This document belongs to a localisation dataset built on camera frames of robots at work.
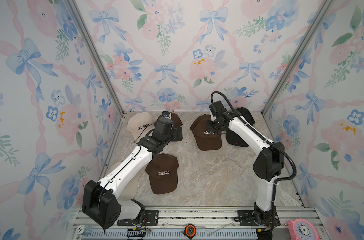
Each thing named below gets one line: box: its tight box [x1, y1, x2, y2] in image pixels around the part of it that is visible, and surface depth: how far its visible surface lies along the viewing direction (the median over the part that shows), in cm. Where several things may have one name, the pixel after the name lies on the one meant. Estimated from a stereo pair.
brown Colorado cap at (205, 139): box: [192, 117, 222, 151], surface depth 94 cm
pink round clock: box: [287, 218, 320, 240], surface depth 70 cm
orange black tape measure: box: [181, 224, 197, 240], surface depth 70 cm
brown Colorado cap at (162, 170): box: [145, 153, 179, 195], surface depth 87 cm
